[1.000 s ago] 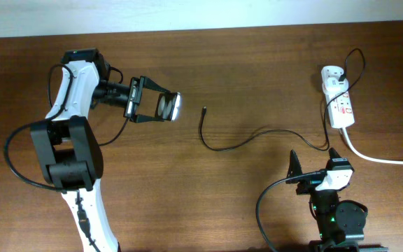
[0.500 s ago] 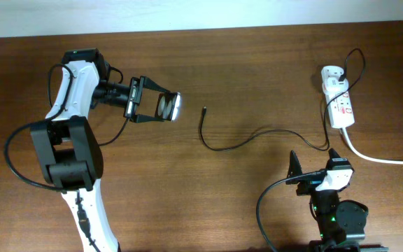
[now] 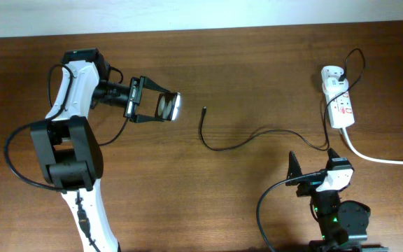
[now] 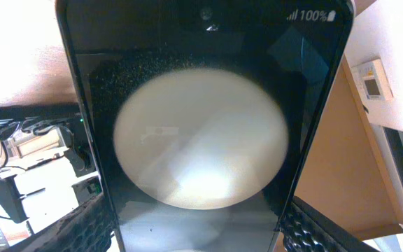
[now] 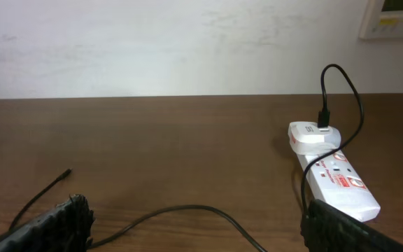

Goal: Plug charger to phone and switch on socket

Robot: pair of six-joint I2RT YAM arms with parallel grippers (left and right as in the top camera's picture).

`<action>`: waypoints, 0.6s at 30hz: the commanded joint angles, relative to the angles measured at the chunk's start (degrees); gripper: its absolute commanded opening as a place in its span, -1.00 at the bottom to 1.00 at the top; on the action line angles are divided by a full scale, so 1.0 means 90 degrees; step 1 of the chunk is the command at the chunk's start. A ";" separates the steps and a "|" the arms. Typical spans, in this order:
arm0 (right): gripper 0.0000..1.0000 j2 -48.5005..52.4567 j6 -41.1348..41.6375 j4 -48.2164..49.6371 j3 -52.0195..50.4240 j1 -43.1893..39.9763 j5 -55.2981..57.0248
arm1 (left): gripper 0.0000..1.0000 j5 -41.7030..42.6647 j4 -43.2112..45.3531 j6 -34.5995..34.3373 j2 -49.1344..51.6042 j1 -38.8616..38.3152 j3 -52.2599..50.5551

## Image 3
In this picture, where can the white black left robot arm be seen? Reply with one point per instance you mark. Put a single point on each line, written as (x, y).
(69, 154)

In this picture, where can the white power strip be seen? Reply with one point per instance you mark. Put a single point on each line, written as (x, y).
(339, 108)

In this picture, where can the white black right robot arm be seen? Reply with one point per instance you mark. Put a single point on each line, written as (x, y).
(343, 224)

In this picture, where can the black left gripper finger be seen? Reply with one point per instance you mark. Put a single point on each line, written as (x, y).
(149, 84)
(138, 118)

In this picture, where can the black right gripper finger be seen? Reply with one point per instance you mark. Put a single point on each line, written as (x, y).
(332, 154)
(294, 169)

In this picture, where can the white USB charger plug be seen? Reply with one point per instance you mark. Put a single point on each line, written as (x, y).
(333, 86)

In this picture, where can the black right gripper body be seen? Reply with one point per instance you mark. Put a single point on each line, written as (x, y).
(308, 185)

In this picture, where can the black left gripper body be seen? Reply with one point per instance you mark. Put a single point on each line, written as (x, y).
(133, 96)

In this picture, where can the black Galaxy smartphone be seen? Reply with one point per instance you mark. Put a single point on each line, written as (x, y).
(168, 106)

